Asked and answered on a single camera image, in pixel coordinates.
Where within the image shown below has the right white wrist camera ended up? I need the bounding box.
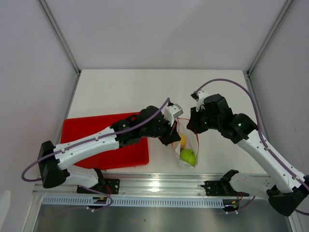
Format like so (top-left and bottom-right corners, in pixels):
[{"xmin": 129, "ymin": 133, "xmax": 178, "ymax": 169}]
[{"xmin": 191, "ymin": 89, "xmax": 209, "ymax": 112}]

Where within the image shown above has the aluminium frame post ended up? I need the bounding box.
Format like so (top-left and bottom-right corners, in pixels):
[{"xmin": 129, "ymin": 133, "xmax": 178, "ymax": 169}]
[
  {"xmin": 246, "ymin": 0, "xmax": 296, "ymax": 78},
  {"xmin": 37, "ymin": 0, "xmax": 81, "ymax": 76}
]

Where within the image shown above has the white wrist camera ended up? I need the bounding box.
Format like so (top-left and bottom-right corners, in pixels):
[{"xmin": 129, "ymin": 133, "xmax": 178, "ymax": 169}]
[
  {"xmin": 163, "ymin": 102, "xmax": 183, "ymax": 127},
  {"xmin": 191, "ymin": 89, "xmax": 209, "ymax": 112}
]

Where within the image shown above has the red plastic tray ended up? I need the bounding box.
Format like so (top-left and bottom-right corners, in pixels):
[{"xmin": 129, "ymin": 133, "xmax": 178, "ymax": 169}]
[{"xmin": 59, "ymin": 112, "xmax": 150, "ymax": 171}]

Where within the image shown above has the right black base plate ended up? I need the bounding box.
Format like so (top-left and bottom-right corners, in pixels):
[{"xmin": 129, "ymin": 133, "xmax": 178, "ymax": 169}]
[{"xmin": 200, "ymin": 180, "xmax": 249, "ymax": 197}]

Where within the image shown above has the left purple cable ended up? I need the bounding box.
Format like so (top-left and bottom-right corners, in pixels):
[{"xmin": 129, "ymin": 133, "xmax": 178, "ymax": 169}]
[{"xmin": 21, "ymin": 97, "xmax": 171, "ymax": 182}]

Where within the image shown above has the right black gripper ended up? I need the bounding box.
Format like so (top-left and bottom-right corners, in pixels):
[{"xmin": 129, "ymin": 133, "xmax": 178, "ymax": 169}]
[{"xmin": 187, "ymin": 104, "xmax": 221, "ymax": 134}]

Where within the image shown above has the orange peach with leaf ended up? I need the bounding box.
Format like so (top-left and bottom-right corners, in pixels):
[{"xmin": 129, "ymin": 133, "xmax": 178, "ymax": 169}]
[{"xmin": 180, "ymin": 133, "xmax": 187, "ymax": 149}]

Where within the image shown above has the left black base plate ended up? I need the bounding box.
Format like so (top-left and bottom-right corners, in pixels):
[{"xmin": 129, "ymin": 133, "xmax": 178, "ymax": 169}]
[{"xmin": 77, "ymin": 179, "xmax": 120, "ymax": 195}]

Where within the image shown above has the left aluminium frame post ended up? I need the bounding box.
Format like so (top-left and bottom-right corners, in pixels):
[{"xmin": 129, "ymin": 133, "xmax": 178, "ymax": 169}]
[{"xmin": 37, "ymin": 0, "xmax": 81, "ymax": 76}]

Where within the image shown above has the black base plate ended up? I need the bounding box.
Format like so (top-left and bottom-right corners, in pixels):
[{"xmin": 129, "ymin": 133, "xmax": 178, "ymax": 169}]
[
  {"xmin": 200, "ymin": 180, "xmax": 249, "ymax": 197},
  {"xmin": 77, "ymin": 179, "xmax": 120, "ymax": 195}
]

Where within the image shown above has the aluminium front rail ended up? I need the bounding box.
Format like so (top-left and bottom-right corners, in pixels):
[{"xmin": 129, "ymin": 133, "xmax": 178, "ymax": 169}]
[{"xmin": 32, "ymin": 173, "xmax": 275, "ymax": 198}]

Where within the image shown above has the right aluminium frame post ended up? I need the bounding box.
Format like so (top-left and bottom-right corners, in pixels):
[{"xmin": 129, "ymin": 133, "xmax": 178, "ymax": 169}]
[{"xmin": 246, "ymin": 0, "xmax": 296, "ymax": 78}]

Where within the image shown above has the green apple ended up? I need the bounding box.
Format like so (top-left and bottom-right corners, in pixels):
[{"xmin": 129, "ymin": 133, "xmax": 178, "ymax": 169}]
[{"xmin": 180, "ymin": 149, "xmax": 196, "ymax": 165}]

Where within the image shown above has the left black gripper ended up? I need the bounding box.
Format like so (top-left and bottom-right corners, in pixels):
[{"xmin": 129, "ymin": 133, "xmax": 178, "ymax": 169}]
[{"xmin": 140, "ymin": 114, "xmax": 181, "ymax": 146}]

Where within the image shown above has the white slotted cable duct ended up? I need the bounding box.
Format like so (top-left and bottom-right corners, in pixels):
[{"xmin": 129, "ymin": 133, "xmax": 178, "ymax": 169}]
[{"xmin": 42, "ymin": 196, "xmax": 225, "ymax": 208}]

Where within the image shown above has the clear zip bag orange zipper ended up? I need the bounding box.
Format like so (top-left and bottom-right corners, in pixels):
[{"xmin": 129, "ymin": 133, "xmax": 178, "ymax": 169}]
[{"xmin": 171, "ymin": 117, "xmax": 199, "ymax": 168}]

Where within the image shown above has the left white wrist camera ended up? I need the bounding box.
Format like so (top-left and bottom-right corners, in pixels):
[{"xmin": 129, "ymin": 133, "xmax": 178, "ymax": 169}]
[{"xmin": 163, "ymin": 102, "xmax": 183, "ymax": 127}]

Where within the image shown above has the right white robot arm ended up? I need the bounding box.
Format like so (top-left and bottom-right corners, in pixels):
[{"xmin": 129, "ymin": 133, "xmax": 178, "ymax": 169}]
[{"xmin": 186, "ymin": 91, "xmax": 309, "ymax": 217}]

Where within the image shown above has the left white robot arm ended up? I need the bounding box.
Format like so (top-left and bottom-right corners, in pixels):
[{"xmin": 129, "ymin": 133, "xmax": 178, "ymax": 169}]
[{"xmin": 38, "ymin": 103, "xmax": 183, "ymax": 193}]

